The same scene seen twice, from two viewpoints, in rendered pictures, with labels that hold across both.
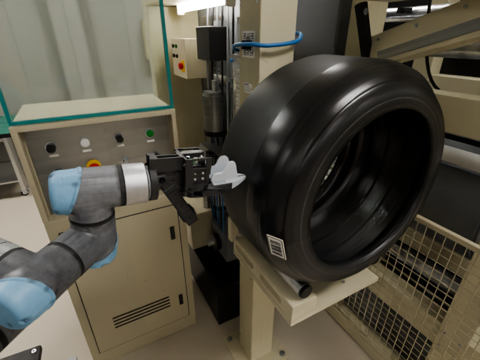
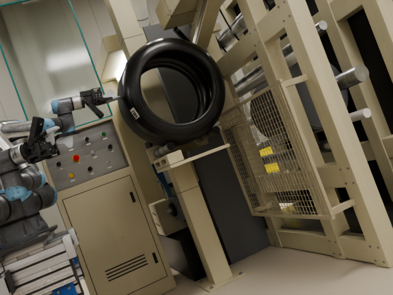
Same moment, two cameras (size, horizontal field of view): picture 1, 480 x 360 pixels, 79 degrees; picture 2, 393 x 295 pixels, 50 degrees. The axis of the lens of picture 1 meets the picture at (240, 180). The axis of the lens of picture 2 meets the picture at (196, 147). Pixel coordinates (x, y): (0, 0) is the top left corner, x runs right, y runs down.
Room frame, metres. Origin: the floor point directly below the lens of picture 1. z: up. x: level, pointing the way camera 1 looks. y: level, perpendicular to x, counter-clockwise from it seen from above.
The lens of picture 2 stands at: (-1.67, -0.69, 0.80)
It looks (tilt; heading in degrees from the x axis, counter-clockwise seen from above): 1 degrees up; 10
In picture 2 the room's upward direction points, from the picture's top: 21 degrees counter-clockwise
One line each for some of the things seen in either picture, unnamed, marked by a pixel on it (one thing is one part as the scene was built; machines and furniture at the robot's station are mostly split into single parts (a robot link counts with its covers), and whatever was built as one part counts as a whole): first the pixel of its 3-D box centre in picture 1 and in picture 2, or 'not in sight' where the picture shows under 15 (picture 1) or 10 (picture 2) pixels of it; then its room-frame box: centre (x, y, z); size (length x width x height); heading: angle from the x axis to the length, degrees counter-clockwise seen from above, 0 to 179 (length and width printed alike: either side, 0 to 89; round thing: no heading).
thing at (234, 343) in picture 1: (255, 346); (220, 278); (1.02, -0.08, 0.01); 0.27 x 0.27 x 0.02; 28
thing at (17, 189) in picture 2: not in sight; (16, 184); (-0.16, 0.28, 0.94); 0.11 x 0.08 x 0.11; 0
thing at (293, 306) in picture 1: (269, 268); (168, 160); (0.74, -0.10, 0.84); 0.36 x 0.09 x 0.06; 28
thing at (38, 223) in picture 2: not in sight; (31, 224); (0.40, 0.64, 0.77); 0.15 x 0.15 x 0.10
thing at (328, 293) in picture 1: (301, 263); (191, 158); (0.80, -0.22, 0.80); 0.37 x 0.36 x 0.02; 118
